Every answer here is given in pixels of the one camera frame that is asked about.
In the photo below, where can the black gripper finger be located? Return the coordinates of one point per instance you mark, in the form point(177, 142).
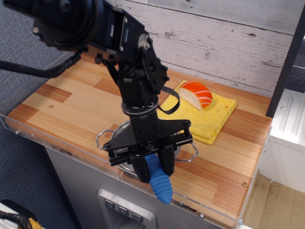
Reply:
point(140, 167)
point(167, 159)

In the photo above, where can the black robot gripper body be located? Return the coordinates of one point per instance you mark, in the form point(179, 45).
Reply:
point(146, 135)

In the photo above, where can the blue handled metal spoon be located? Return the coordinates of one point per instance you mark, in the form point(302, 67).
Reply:
point(159, 180)

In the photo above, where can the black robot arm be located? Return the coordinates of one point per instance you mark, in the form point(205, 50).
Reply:
point(113, 37)

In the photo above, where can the stainless steel pot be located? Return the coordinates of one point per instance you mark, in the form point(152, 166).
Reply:
point(106, 135)

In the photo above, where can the yellow folded cloth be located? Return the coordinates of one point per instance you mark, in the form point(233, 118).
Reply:
point(207, 123)

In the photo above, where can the grey cabinet with buttons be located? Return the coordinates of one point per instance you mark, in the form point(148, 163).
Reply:
point(103, 199)

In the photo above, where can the clear acrylic table guard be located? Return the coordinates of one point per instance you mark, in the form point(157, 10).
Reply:
point(68, 112)

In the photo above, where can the salmon nigiri sushi toy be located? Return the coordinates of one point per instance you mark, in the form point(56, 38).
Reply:
point(196, 94)

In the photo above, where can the white ridged appliance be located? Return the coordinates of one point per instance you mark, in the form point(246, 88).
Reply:
point(283, 157)

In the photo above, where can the yellow object at corner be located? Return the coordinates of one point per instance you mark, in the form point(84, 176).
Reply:
point(34, 224)

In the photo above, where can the black right vertical post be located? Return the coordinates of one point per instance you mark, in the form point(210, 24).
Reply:
point(287, 66)

